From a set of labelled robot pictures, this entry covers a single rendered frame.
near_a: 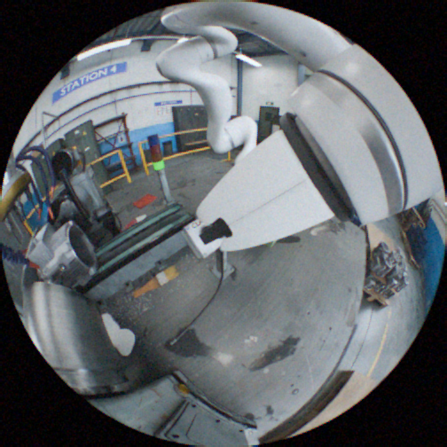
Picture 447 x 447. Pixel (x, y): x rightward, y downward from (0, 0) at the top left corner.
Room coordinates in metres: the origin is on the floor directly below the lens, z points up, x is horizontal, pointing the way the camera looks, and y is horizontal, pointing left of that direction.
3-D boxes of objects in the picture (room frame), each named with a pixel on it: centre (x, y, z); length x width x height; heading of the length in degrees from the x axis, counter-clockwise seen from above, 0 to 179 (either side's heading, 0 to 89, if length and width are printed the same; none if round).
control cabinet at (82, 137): (2.25, 3.13, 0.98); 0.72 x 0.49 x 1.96; 134
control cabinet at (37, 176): (1.55, 3.85, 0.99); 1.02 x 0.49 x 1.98; 134
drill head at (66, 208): (0.31, 0.76, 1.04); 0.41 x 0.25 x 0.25; 44
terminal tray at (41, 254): (0.04, 0.56, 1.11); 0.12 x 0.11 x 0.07; 134
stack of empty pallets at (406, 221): (0.95, -6.78, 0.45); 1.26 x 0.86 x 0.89; 134
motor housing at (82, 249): (0.07, 0.53, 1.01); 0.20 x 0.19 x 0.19; 134
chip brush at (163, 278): (0.14, 0.25, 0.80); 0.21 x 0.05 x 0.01; 130
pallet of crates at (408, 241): (0.14, -5.38, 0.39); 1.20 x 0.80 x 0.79; 142
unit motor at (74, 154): (0.55, 0.95, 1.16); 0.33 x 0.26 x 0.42; 44
